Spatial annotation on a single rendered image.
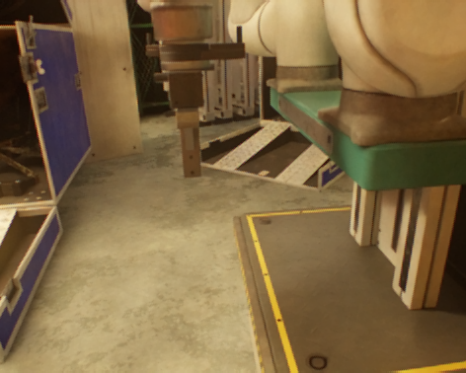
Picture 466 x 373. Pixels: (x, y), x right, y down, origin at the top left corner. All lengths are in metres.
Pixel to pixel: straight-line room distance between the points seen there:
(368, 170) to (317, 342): 0.38
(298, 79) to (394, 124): 0.48
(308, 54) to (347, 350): 0.64
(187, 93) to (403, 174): 0.31
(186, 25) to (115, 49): 2.48
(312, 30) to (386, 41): 0.68
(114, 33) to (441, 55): 2.85
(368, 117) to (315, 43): 0.45
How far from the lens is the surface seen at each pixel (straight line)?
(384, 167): 0.50
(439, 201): 0.77
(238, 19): 1.14
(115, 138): 3.09
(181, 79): 0.55
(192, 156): 0.56
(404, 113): 0.52
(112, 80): 3.03
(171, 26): 0.57
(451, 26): 0.27
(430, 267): 0.85
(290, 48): 0.96
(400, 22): 0.27
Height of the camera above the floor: 0.85
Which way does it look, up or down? 22 degrees down
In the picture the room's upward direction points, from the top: 2 degrees counter-clockwise
